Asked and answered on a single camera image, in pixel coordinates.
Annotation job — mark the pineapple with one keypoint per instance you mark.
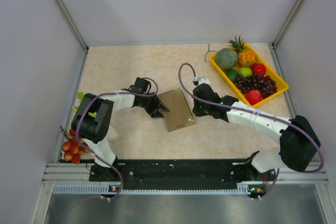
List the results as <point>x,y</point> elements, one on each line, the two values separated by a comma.
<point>246,56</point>

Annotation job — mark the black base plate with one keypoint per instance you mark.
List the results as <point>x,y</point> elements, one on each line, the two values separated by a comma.
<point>180,174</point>

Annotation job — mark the yellow plastic tray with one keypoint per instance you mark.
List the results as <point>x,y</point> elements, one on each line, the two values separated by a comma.
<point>280,84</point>

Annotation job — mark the brown cardboard express box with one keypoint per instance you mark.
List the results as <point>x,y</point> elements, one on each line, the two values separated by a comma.
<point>179,115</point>

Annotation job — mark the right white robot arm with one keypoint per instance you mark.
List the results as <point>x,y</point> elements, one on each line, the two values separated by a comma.
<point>297,140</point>

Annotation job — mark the light green lime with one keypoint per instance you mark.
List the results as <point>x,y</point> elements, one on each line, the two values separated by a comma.
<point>245,71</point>

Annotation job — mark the dark green lime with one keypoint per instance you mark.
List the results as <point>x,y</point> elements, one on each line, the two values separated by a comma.
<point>233,75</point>

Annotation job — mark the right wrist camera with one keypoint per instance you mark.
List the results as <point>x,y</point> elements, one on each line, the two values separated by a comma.
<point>201,80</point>

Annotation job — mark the green melon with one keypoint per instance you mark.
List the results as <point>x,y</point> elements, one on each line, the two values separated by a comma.
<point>226,59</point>

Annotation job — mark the green celery stalk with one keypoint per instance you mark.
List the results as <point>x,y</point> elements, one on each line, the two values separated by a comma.
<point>113,134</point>

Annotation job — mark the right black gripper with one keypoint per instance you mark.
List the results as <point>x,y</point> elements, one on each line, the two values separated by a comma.
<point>197,112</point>

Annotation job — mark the red apple front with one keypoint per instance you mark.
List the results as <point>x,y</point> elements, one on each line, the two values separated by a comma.
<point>254,96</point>

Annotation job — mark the white slotted cable duct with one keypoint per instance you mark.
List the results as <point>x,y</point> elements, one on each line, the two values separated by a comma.
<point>105,189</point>

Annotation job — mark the red lychee bunch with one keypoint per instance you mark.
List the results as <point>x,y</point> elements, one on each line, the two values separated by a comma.
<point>72,151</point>

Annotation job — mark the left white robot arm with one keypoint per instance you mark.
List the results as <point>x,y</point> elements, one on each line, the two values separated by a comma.
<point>103,154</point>

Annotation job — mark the purple grape bunch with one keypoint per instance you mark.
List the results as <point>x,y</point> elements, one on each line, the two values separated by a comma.
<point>264,84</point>

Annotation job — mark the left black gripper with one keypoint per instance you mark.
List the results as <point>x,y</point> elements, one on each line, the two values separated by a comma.
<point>156,102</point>

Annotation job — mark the red apple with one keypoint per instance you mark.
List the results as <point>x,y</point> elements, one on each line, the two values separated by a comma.
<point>254,96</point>
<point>258,68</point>

